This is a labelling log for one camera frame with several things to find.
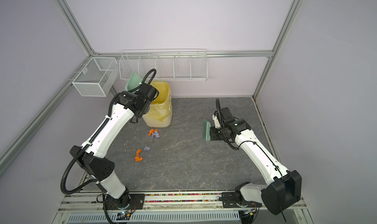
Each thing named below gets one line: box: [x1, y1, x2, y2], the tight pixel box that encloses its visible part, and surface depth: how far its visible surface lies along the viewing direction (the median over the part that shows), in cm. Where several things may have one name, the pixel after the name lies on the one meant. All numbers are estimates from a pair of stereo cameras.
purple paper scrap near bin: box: [151, 130, 161, 138], surface depth 98 cm
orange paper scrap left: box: [134, 148, 144, 162], surface depth 90 cm
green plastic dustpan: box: [125, 71, 149, 93], surface depth 76 cm
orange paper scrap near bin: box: [147, 128, 159, 137], surface depth 101 cm
